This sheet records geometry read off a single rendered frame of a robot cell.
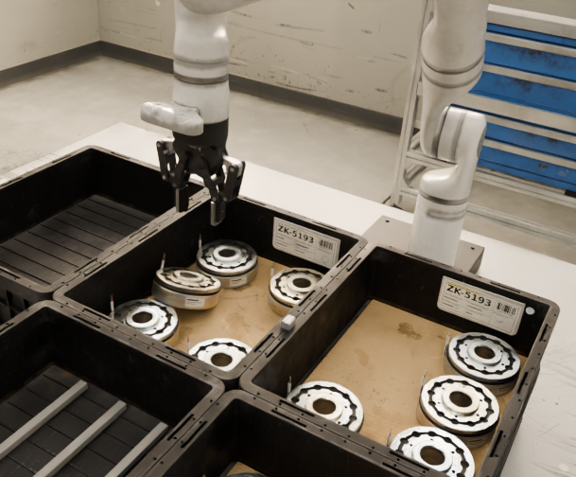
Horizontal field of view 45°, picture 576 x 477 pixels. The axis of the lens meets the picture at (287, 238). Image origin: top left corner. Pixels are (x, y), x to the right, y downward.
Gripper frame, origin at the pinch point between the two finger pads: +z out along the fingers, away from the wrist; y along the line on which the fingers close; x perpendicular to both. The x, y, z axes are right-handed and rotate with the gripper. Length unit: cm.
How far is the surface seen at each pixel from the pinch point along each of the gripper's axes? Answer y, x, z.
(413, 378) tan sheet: -34.0, -5.5, 18.2
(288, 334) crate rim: -20.2, 7.6, 8.5
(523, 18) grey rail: 2, -194, 4
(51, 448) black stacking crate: -1.8, 31.5, 19.3
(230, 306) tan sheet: -3.3, -4.1, 18.3
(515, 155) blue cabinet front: -7, -197, 56
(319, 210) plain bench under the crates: 11, -62, 30
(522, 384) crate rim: -48.2, -2.5, 9.7
